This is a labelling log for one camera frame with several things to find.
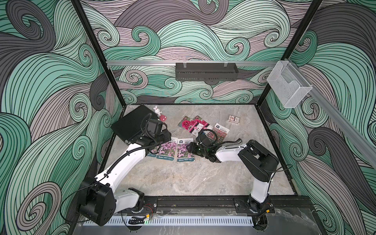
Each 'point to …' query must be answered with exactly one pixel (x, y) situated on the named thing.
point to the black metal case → (130, 126)
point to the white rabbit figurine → (157, 111)
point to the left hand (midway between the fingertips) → (169, 133)
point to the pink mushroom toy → (162, 118)
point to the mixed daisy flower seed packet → (218, 132)
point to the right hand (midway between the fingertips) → (186, 149)
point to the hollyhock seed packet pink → (197, 125)
